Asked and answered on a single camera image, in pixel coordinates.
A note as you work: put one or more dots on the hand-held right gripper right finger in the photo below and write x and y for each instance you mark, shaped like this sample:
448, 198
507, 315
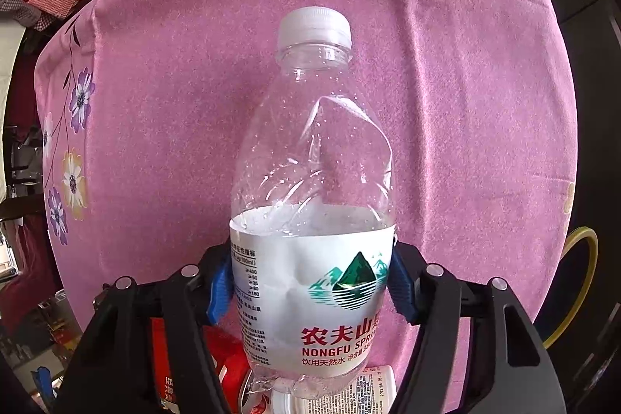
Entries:
402, 292

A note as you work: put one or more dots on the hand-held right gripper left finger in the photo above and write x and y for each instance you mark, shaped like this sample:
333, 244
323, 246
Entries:
218, 292

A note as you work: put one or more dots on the clear plastic water bottle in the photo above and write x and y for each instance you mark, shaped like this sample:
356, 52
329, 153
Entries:
310, 152

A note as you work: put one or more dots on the crushed red soda can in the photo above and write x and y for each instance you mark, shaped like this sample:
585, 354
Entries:
228, 360

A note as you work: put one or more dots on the white printed snack wrapper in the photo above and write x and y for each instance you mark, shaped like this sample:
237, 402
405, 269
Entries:
359, 394

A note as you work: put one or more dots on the pink floral tablecloth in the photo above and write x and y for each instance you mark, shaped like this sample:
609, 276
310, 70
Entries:
170, 103

